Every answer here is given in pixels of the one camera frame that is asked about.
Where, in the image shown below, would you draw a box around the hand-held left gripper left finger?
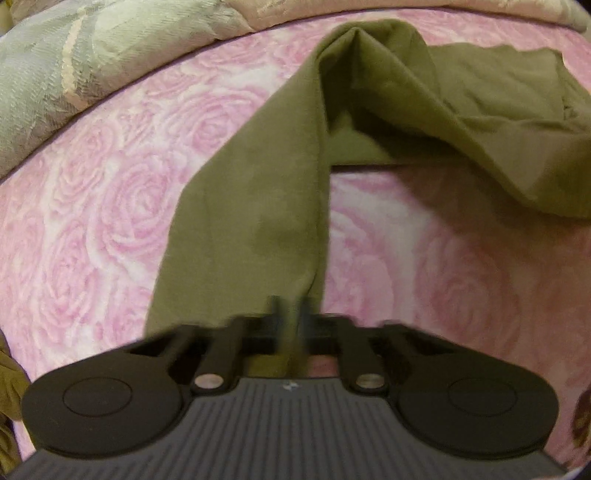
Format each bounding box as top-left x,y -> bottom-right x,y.
124,295 -> 289,395

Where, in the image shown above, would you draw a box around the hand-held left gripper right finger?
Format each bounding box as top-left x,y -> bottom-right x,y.
295,295 -> 462,395

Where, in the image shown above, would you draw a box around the olive green pants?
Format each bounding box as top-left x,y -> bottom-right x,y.
145,18 -> 591,376

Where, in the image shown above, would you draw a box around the pink rose pattern blanket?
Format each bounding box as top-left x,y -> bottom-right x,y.
0,9 -> 591,467

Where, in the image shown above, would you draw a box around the dark olive garment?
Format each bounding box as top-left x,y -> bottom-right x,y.
0,332 -> 27,468

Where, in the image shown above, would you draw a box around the grey beige patterned quilt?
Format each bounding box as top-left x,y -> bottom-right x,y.
0,0 -> 589,178

